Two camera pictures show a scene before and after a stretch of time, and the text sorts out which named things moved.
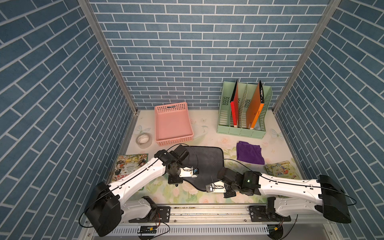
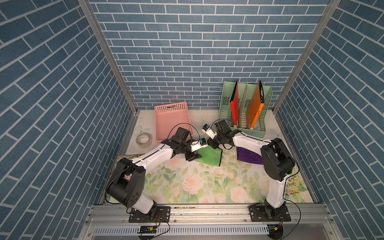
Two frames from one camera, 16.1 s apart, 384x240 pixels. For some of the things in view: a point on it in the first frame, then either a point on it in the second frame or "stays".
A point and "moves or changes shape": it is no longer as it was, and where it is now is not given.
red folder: x=234 y=103 stays
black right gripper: x=228 y=194 -> x=210 y=141
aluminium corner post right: x=328 y=13 stays
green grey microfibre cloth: x=208 y=160 moves or changes shape
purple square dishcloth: x=249 y=153 stays
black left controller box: x=148 y=229 stays
